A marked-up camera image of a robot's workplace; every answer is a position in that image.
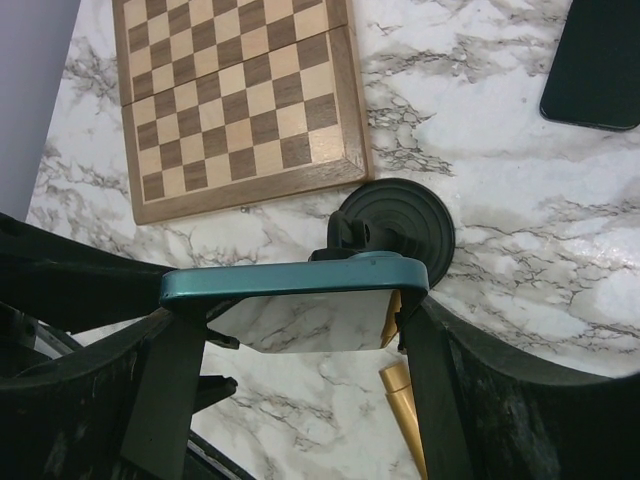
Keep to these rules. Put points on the black phone stand ribbed base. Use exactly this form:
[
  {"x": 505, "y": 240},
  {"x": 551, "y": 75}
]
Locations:
[{"x": 393, "y": 215}]

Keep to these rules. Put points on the gold metal cylinder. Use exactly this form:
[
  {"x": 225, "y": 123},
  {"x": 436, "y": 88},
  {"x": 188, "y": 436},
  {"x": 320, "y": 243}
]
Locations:
[{"x": 399, "y": 393}]

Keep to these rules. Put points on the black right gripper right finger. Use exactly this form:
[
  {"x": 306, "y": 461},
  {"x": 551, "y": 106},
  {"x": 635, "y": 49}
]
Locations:
[{"x": 488, "y": 410}]

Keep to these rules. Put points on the teal phone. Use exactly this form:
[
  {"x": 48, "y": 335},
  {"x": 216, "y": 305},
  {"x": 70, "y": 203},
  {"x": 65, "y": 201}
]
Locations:
[{"x": 305, "y": 307}]

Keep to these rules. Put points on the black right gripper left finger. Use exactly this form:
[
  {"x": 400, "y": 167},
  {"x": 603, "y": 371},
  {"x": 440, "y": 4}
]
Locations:
[{"x": 119, "y": 408}]

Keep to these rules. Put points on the wooden chessboard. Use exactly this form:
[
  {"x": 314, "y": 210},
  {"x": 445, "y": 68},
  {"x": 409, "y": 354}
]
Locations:
[{"x": 230, "y": 103}]

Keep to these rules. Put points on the black phone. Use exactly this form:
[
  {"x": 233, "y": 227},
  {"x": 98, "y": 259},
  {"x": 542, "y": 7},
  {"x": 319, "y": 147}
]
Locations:
[{"x": 594, "y": 78}]

